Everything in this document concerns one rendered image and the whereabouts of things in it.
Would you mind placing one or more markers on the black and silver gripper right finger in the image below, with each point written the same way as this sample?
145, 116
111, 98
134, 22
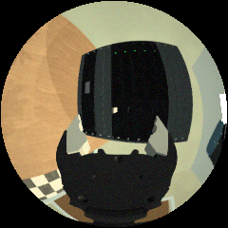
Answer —
161, 146

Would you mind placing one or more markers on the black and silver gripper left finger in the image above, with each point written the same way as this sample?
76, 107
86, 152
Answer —
72, 145

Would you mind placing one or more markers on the dark grey server rack frame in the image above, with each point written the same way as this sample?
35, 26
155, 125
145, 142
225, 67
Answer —
107, 102

